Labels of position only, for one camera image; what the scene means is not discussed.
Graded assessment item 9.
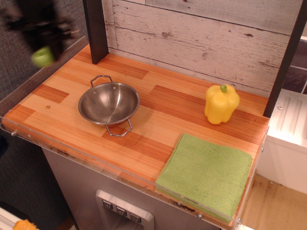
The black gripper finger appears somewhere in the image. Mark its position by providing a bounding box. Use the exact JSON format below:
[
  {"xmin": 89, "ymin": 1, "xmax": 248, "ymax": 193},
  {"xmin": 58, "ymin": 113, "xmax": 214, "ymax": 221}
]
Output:
[{"xmin": 51, "ymin": 40, "xmax": 67, "ymax": 61}]

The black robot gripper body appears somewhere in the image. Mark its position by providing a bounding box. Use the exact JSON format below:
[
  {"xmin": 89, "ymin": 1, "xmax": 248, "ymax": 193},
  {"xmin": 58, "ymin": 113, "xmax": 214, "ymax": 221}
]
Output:
[{"xmin": 2, "ymin": 0, "xmax": 79, "ymax": 48}]

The green handled grey spatula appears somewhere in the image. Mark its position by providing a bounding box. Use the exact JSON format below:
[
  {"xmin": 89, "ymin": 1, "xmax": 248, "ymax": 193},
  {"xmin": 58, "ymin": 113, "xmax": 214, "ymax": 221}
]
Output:
[{"xmin": 31, "ymin": 46, "xmax": 55, "ymax": 68}]

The yellow toy bell pepper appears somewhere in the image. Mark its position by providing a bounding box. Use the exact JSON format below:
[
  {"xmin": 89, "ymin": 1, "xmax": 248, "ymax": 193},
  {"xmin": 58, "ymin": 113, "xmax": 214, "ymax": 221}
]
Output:
[{"xmin": 204, "ymin": 84, "xmax": 240, "ymax": 125}]

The clear acrylic table guard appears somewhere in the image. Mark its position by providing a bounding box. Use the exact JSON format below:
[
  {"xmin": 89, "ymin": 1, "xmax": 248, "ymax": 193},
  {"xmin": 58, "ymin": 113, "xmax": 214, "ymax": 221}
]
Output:
[{"xmin": 0, "ymin": 37, "xmax": 269, "ymax": 230}]

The silver toy dispenser panel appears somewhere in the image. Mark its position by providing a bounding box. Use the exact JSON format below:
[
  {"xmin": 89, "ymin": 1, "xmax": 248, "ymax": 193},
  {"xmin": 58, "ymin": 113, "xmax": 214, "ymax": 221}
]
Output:
[{"xmin": 95, "ymin": 189, "xmax": 155, "ymax": 230}]

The orange object bottom left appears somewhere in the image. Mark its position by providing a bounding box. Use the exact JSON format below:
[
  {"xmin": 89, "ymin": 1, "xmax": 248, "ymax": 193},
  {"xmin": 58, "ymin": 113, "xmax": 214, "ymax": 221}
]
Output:
[{"xmin": 13, "ymin": 220, "xmax": 38, "ymax": 230}]

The green knitted cloth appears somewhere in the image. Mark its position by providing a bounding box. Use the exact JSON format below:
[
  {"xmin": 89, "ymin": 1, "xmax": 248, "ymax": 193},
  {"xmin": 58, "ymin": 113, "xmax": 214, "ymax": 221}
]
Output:
[{"xmin": 156, "ymin": 134, "xmax": 252, "ymax": 222}]

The white toy sink unit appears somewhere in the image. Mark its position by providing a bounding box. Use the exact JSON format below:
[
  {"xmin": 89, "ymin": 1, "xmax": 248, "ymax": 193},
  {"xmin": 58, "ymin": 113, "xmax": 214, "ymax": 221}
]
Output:
[{"xmin": 257, "ymin": 90, "xmax": 307, "ymax": 193}]

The small steel bowl with handles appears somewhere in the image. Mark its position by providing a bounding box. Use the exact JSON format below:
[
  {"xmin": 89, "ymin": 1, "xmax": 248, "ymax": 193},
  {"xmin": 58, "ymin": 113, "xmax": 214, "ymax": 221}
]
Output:
[{"xmin": 78, "ymin": 75, "xmax": 141, "ymax": 137}]

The dark right shelf post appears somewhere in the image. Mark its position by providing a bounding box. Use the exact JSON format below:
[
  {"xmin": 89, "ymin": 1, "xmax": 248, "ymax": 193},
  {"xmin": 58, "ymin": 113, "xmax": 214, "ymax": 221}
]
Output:
[{"xmin": 263, "ymin": 0, "xmax": 307, "ymax": 118}]

